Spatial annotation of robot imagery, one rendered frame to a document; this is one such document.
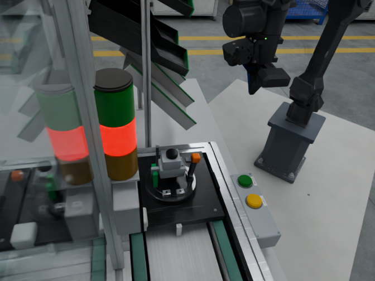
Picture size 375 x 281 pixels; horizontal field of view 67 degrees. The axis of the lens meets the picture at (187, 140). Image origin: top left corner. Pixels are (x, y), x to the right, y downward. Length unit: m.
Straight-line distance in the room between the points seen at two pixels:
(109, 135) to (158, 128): 0.78
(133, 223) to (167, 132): 0.71
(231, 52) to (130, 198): 0.36
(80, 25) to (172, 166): 0.47
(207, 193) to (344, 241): 0.43
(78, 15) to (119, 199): 0.25
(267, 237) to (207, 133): 0.52
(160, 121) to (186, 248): 0.58
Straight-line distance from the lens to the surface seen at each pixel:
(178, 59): 0.89
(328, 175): 1.14
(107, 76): 0.35
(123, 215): 0.44
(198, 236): 0.78
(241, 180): 0.84
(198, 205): 0.76
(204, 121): 1.19
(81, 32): 0.31
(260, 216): 0.79
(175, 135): 1.11
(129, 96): 0.35
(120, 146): 0.38
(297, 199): 1.01
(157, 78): 0.97
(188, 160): 0.73
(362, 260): 2.13
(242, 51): 0.60
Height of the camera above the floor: 1.59
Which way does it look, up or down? 42 degrees down
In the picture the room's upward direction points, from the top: 6 degrees clockwise
